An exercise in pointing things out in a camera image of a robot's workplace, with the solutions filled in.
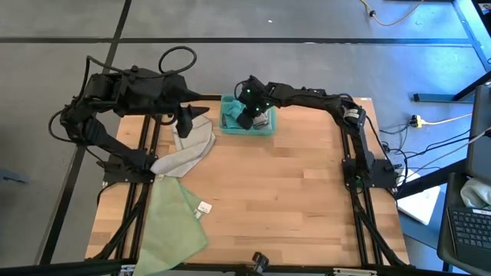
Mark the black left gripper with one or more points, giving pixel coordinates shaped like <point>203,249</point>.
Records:
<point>174,96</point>

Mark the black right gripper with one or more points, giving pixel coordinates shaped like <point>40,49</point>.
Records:
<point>253,96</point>

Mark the grey waffle microfiber towel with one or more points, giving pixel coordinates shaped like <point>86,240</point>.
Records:
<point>188,153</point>
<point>262,122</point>

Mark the teal microfiber towel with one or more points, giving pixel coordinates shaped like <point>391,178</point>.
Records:
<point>230,115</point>

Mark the green microfiber towel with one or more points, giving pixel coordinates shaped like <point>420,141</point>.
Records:
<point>165,230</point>

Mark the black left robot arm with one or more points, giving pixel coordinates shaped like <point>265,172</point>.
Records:
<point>130,92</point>

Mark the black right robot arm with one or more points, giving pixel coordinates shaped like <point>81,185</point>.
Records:
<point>318,99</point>

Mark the teal translucent plastic bin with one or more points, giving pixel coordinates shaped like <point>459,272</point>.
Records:
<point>249,132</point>

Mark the white paper towel tag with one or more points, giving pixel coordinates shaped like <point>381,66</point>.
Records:
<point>205,207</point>

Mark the yellow power plug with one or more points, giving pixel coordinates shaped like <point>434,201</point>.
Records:
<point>417,121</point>

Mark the small black device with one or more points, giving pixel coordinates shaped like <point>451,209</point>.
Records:
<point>261,262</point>

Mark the dark grey floor object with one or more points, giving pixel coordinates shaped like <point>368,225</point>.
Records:
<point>13,177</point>

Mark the white flat box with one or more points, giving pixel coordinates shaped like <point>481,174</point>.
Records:
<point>420,203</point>

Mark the dark grey monitor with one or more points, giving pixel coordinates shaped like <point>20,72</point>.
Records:
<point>479,145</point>

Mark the dark grey side table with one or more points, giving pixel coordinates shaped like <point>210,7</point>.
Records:
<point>445,245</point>

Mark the white crumpled cloth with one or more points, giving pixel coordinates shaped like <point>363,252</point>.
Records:
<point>477,193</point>

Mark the black laptop keyboard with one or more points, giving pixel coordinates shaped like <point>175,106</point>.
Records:
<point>472,230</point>

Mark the black desk frame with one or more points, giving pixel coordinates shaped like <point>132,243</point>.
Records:
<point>441,98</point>

